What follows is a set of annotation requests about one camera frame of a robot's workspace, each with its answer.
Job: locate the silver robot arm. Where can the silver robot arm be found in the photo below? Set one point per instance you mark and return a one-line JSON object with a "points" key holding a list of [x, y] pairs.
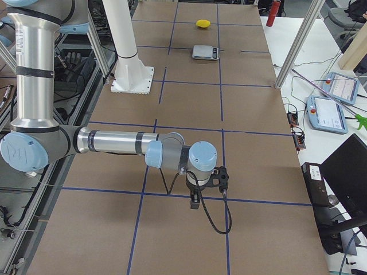
{"points": [[36, 139]]}

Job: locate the red cylinder bottle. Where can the red cylinder bottle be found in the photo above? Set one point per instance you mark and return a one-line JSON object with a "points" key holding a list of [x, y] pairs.
{"points": [[273, 13]]}

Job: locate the orange relay board far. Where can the orange relay board far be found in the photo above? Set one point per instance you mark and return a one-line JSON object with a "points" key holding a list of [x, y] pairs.
{"points": [[292, 119]]}

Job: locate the white pedestal column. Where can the white pedestal column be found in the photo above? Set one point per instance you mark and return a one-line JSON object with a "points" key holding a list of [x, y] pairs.
{"points": [[131, 75]]}

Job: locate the far teach pendant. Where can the far teach pendant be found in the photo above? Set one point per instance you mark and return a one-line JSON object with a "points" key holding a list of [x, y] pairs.
{"points": [[343, 88]]}

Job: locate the yellow mango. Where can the yellow mango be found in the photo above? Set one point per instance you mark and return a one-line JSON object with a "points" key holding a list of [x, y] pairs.
{"points": [[203, 23]]}

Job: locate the orange relay board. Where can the orange relay board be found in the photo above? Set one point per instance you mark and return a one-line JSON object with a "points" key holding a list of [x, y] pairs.
{"points": [[299, 139], [292, 119]]}

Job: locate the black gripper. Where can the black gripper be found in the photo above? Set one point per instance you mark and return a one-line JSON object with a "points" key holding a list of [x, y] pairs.
{"points": [[195, 189]]}

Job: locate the black computer box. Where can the black computer box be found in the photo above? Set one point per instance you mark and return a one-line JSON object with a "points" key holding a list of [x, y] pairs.
{"points": [[334, 230]]}

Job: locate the teach pendant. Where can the teach pendant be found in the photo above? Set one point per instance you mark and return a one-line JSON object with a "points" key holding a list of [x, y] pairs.
{"points": [[326, 115], [343, 88]]}

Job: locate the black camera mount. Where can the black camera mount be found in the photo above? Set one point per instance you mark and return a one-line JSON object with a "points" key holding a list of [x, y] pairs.
{"points": [[219, 178]]}

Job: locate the aluminium frame post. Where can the aluminium frame post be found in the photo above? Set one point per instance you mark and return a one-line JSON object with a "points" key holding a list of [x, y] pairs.
{"points": [[299, 40]]}

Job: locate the near teach pendant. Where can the near teach pendant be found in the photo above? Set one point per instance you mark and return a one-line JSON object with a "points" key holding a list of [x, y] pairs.
{"points": [[326, 115]]}

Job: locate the black monitor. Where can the black monitor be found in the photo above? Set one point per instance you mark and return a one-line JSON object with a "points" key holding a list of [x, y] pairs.
{"points": [[345, 172]]}

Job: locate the silver digital kitchen scale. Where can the silver digital kitchen scale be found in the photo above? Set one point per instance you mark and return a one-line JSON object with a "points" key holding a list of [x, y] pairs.
{"points": [[205, 52]]}

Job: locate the orange relay board near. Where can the orange relay board near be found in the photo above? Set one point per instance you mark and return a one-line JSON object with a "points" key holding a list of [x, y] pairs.
{"points": [[299, 139]]}

